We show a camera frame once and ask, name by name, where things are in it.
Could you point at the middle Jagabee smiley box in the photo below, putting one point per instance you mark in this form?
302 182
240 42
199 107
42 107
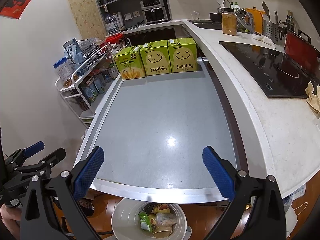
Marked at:
155 57

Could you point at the metal utensil holder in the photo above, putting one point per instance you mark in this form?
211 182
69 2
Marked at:
272 31

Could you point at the white cloth on counter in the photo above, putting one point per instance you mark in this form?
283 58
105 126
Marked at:
264 39

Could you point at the crumpled brown paper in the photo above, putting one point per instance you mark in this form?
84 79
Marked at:
313 97

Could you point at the white paper shopping bag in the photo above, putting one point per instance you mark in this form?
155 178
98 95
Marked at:
297 211

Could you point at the white round trash bin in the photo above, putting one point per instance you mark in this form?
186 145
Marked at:
125 220

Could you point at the Jagabee box with fries picture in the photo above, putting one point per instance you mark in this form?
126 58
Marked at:
129 63

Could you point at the person's left hand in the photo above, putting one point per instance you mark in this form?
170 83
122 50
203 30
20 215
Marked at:
11 218

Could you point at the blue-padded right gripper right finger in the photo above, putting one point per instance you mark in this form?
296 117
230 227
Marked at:
267 218

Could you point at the white kitchen counter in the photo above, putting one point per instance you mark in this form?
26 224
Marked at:
280 136

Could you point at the orange cutting board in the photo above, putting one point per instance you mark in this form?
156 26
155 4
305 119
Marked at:
257 18

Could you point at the black induction cooktop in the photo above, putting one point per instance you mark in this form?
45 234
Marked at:
275 72

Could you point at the red lidded container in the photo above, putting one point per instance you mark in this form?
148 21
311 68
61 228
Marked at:
114 39

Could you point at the red paper wall decoration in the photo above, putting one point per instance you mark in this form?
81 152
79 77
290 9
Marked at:
14 8

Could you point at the silver toaster oven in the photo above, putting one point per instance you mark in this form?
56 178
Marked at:
153 11

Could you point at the green Jagabee snack bag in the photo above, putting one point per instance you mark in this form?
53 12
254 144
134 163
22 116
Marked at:
145 222

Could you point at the right Jagabee smiley box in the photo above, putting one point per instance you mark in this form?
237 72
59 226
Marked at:
182 53

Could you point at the large clear water bottle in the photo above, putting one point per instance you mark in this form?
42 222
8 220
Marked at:
111 25

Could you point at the clear jar with blue lid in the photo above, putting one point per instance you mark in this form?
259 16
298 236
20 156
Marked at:
64 69

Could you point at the amber glass container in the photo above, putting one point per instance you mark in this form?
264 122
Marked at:
229 23

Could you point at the jagabee smiley box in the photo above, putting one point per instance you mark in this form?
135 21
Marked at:
155 57
182 53

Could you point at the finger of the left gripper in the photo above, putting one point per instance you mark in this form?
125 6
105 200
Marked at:
51 160
21 155

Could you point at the red cooking pot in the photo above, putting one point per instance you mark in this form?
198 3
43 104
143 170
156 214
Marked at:
299 48

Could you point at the brown paper cup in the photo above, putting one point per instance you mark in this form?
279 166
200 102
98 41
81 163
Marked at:
162 232

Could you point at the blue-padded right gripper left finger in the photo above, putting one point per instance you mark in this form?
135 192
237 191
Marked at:
39 220

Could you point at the blue foil pouch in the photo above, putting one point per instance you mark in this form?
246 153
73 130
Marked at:
73 51

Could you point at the white wire storage rack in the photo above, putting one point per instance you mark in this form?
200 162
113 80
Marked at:
91 79

